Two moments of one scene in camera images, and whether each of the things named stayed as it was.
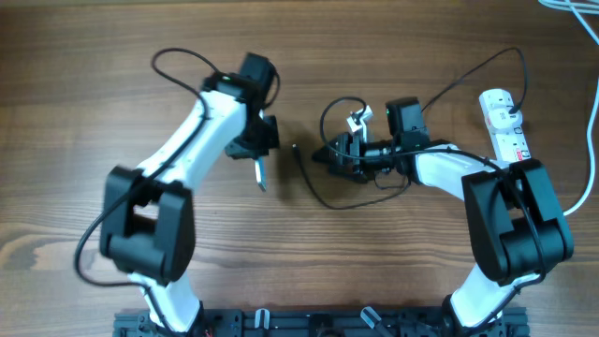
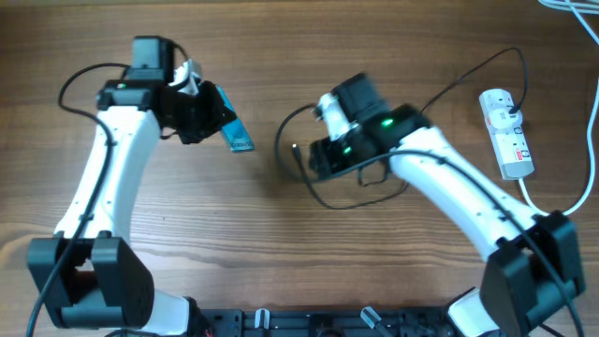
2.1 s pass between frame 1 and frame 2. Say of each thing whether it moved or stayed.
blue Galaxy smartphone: moved
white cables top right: stayed
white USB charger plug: stayed
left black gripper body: moved
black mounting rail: stayed
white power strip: stayed
